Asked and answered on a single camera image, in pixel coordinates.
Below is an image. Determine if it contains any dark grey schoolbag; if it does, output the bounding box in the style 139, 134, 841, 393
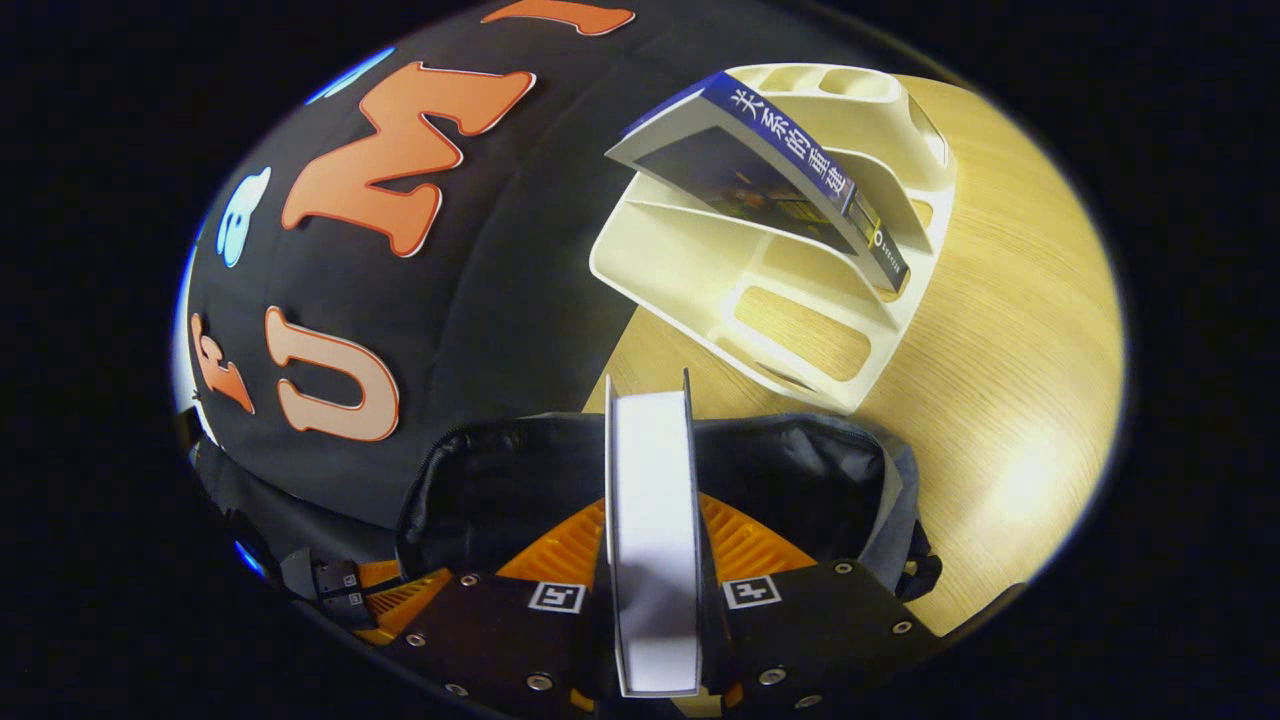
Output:
397, 410, 943, 601

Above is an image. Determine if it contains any blue book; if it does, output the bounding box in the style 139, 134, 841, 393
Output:
605, 70, 911, 296

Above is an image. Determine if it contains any white plastic bookshelf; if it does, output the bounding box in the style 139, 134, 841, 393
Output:
588, 63, 958, 414

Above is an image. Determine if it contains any black book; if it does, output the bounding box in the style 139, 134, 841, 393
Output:
603, 368, 713, 699

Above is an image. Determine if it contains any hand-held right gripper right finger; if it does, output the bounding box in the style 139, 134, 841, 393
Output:
698, 492, 941, 713

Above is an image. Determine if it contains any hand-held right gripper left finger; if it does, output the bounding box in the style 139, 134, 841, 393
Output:
385, 497, 613, 716

